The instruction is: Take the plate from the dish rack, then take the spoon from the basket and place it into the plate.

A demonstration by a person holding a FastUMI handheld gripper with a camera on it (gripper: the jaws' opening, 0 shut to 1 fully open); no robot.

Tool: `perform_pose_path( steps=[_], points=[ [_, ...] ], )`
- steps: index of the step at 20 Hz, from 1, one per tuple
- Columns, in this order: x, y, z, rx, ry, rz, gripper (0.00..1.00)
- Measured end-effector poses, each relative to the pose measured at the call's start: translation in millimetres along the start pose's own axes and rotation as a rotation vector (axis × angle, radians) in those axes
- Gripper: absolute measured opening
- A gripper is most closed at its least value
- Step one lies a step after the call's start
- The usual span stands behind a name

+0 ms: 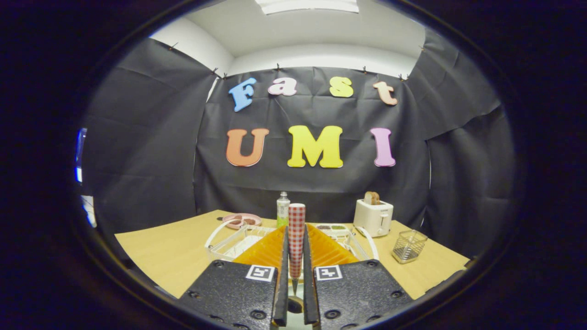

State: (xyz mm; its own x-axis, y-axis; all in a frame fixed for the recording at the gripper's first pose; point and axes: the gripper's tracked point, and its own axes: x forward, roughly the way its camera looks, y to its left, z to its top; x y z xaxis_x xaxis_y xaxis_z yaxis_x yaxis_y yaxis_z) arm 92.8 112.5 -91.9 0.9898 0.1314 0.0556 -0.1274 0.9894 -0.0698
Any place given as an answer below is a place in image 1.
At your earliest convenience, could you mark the black backdrop cloth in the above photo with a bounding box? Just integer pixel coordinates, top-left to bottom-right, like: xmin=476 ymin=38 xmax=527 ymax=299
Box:
xmin=80 ymin=27 xmax=516 ymax=259

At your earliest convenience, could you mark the white wire dish rack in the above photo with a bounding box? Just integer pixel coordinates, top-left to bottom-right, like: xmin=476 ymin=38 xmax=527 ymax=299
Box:
xmin=205 ymin=219 xmax=380 ymax=262

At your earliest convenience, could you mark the white divided condiment tray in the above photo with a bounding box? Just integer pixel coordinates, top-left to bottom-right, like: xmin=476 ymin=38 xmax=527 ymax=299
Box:
xmin=316 ymin=223 xmax=350 ymax=237

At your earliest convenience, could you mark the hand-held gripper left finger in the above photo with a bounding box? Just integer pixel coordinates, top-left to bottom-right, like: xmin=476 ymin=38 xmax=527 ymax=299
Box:
xmin=178 ymin=225 xmax=289 ymax=330

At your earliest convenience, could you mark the pink dish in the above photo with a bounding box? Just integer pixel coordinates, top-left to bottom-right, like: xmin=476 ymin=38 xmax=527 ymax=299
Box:
xmin=222 ymin=213 xmax=263 ymax=230

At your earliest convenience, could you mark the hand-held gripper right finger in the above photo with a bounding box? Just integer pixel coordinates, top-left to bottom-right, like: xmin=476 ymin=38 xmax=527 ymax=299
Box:
xmin=303 ymin=223 xmax=413 ymax=330

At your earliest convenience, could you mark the clear bottle with green liquid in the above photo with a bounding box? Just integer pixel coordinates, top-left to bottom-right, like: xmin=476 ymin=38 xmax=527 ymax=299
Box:
xmin=276 ymin=192 xmax=291 ymax=228

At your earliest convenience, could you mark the checked handle spoon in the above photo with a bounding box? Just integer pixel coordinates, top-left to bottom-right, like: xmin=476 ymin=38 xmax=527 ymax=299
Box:
xmin=287 ymin=203 xmax=307 ymax=314

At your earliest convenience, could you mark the ceiling light panel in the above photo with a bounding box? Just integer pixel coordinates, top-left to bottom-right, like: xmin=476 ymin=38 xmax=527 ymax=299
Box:
xmin=255 ymin=0 xmax=360 ymax=14

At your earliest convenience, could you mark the white toaster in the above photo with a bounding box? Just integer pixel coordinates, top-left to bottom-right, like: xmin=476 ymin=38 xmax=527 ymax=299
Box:
xmin=353 ymin=199 xmax=394 ymax=237

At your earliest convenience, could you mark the metal wire basket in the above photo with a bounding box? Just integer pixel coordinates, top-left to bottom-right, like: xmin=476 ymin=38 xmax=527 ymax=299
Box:
xmin=392 ymin=230 xmax=428 ymax=264

